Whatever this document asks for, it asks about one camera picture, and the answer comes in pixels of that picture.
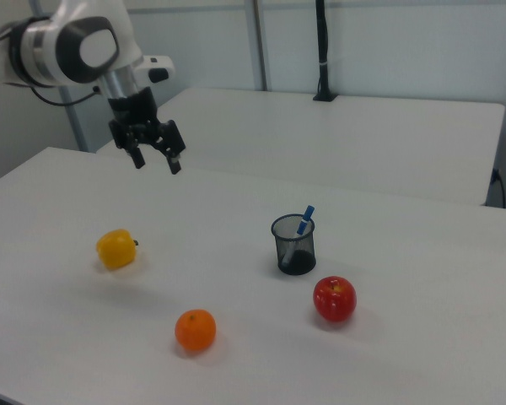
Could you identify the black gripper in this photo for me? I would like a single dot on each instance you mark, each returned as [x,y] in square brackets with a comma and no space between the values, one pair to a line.
[132,109]

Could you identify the blue and white marker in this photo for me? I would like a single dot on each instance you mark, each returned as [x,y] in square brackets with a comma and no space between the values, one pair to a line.
[308,213]

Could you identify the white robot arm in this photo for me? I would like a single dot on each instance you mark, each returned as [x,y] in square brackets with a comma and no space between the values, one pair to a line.
[97,46]

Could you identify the yellow bell pepper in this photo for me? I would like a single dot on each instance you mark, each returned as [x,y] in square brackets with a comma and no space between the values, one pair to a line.
[116,249]

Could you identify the white side table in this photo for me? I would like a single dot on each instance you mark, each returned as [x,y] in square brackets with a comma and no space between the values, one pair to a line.
[320,139]

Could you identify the orange fruit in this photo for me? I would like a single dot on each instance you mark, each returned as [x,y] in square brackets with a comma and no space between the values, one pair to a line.
[195,330]

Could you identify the black mesh pen cup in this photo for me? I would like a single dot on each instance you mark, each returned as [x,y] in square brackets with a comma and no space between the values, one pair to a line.
[303,261]

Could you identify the black pole with base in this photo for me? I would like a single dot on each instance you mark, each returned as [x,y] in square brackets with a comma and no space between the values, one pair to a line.
[322,42]

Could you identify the red apple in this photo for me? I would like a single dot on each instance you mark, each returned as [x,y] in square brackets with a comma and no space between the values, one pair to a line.
[335,299]

